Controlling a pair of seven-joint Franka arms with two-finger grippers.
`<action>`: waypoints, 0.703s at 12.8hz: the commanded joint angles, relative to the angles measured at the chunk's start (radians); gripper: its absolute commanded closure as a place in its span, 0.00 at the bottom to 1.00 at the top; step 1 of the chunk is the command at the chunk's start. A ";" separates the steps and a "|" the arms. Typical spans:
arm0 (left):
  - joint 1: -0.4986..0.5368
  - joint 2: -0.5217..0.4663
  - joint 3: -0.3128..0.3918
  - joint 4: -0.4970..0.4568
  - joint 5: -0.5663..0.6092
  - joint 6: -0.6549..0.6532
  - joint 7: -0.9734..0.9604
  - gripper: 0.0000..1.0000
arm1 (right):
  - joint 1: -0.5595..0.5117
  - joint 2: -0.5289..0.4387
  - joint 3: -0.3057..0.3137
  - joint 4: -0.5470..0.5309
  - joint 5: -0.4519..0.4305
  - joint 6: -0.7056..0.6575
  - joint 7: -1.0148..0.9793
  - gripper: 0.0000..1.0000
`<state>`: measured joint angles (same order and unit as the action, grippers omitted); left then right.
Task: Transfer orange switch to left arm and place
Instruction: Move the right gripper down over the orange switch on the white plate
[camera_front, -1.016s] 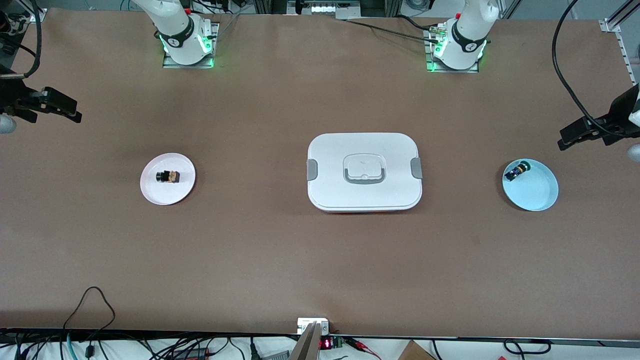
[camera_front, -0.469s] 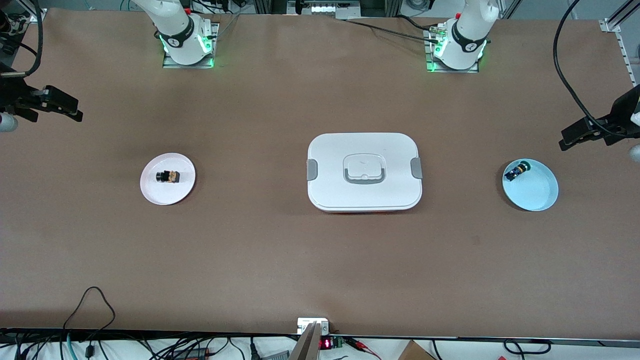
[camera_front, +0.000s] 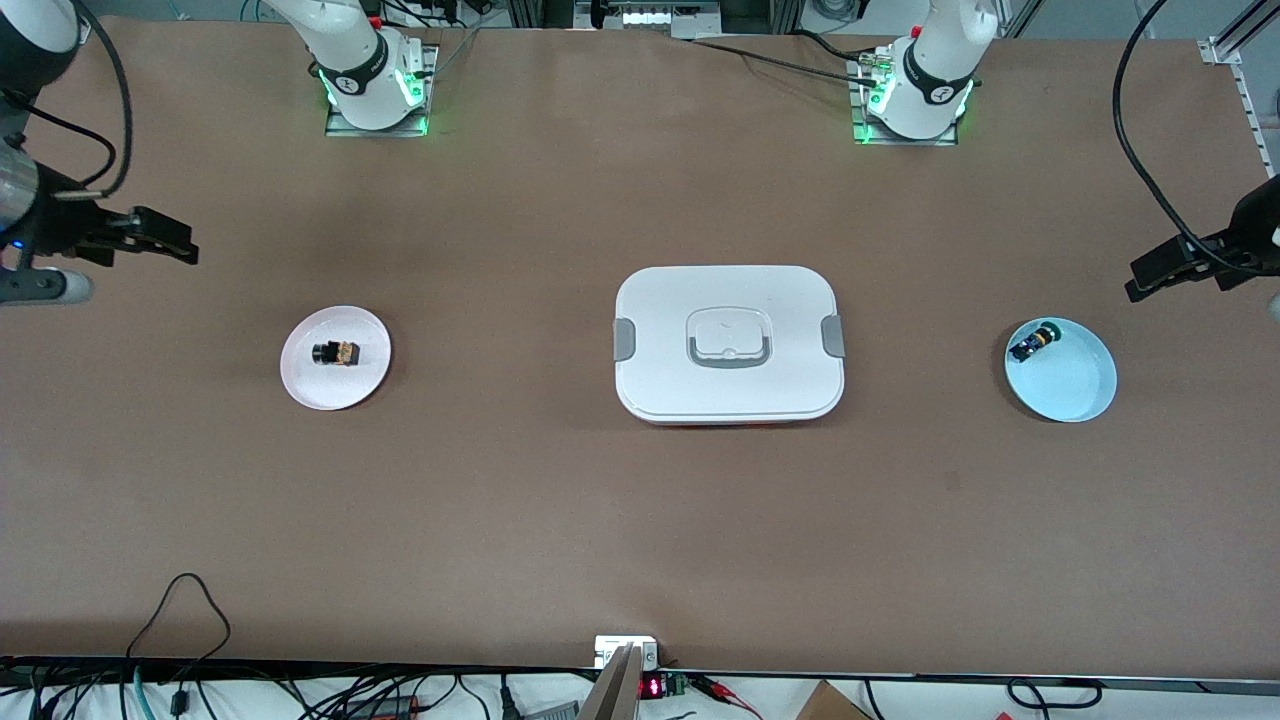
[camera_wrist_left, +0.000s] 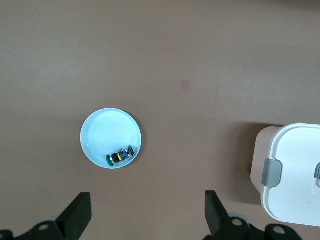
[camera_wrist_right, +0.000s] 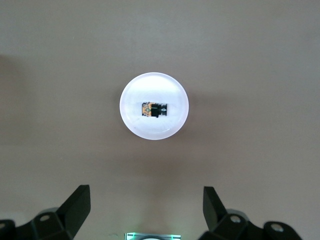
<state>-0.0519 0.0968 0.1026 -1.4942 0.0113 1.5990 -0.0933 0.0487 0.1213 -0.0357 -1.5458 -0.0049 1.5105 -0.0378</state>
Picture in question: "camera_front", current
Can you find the silver aluminium profile rail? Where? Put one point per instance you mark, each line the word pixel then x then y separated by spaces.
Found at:
pixel 1245 90

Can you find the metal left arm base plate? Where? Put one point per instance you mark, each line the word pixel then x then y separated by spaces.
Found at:
pixel 905 142

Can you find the brown cardboard piece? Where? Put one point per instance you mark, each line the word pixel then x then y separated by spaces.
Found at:
pixel 830 705

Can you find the pink round plate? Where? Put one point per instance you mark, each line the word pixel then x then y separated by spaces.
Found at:
pixel 335 385

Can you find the orange and black switch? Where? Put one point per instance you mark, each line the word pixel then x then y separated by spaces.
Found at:
pixel 338 353

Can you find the light blue round plate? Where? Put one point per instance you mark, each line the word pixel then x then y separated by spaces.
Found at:
pixel 1070 385

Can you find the red digit display module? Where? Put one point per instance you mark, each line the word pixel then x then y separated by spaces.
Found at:
pixel 652 687

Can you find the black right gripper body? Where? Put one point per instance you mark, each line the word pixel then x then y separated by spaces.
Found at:
pixel 62 228

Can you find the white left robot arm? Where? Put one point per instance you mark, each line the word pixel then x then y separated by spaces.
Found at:
pixel 935 70

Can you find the white lidded pink box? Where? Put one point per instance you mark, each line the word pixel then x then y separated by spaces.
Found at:
pixel 730 390

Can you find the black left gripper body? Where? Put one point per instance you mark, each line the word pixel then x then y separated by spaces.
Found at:
pixel 1253 226

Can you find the white bracket mounting plate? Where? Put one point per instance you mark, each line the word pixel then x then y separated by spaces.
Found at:
pixel 605 650

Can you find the blue and black switch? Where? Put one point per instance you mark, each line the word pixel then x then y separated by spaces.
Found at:
pixel 1033 343

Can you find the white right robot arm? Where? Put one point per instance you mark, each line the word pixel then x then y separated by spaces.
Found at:
pixel 350 60

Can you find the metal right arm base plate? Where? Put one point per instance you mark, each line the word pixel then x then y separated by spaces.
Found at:
pixel 340 128

